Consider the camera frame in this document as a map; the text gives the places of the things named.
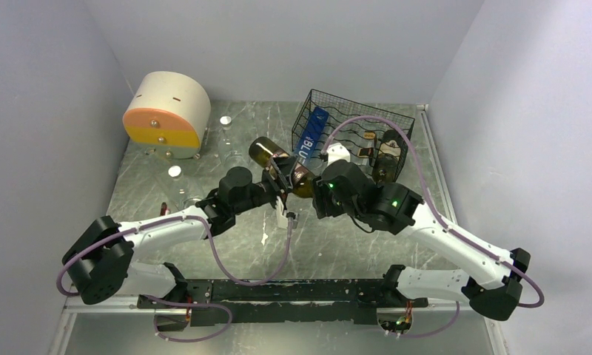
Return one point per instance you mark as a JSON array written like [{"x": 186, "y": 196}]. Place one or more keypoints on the blue square bottle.
[{"x": 310, "y": 135}]

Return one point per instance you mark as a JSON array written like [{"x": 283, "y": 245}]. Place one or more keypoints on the black wire wine rack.
[{"x": 340, "y": 110}]

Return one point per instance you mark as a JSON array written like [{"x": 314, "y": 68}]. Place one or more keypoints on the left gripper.
[{"x": 283, "y": 167}]

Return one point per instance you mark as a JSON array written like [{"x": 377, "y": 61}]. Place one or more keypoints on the clear bottle white cap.
[{"x": 181, "y": 190}]

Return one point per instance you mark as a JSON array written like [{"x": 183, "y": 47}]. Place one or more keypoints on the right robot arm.
[{"x": 486, "y": 277}]

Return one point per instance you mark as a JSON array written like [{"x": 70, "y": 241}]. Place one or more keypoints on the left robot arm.
[{"x": 103, "y": 262}]

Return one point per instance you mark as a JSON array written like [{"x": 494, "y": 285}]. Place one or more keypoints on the clear bottle silver cap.
[{"x": 229, "y": 150}]

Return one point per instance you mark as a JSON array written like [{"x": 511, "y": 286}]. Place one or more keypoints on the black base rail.
[{"x": 321, "y": 300}]

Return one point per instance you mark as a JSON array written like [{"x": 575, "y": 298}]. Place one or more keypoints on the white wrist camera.
[
  {"x": 338, "y": 158},
  {"x": 285, "y": 218}
]

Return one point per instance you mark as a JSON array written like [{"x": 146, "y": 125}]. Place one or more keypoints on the red and white pen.
[{"x": 164, "y": 209}]

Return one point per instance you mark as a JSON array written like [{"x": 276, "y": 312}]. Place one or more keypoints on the cream and orange cylinder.
[{"x": 169, "y": 114}]

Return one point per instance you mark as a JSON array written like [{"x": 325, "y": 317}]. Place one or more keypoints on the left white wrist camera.
[{"x": 285, "y": 218}]

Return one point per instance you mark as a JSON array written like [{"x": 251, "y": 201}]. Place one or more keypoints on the dark bottle black neck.
[{"x": 262, "y": 148}]

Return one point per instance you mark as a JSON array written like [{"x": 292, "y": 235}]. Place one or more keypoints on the dark green wine bottle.
[{"x": 390, "y": 157}]

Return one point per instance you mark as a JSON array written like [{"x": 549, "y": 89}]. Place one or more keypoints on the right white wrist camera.
[{"x": 338, "y": 158}]

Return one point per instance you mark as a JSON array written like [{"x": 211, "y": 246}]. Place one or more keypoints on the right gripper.
[{"x": 321, "y": 200}]

